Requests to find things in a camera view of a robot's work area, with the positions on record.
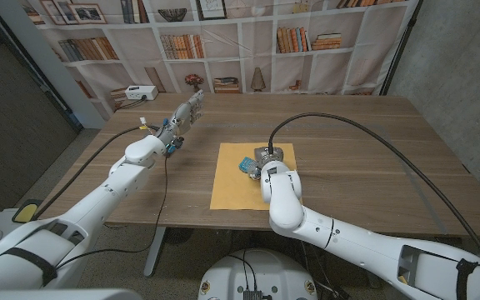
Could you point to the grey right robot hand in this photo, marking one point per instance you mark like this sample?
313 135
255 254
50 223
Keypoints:
269 156

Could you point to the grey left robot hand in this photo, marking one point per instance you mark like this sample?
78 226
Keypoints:
183 118

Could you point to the small blue toy item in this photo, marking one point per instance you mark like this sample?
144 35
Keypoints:
247 165

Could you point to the yellow-brown paper sheet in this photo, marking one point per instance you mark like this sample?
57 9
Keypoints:
231 187

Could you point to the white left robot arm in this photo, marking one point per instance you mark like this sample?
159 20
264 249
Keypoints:
98 208

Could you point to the white power strip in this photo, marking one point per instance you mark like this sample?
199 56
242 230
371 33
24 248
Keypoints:
141 92

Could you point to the printed bookshelf backdrop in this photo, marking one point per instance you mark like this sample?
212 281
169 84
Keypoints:
231 46

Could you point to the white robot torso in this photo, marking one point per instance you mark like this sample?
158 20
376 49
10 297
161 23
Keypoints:
258 271

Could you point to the grey metal table leg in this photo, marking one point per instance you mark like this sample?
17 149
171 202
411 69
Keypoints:
155 252

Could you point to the black backdrop stand pole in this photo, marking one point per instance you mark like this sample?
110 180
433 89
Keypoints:
402 46

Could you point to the yellow black padded object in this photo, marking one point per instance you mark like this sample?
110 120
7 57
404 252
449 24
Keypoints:
26 213

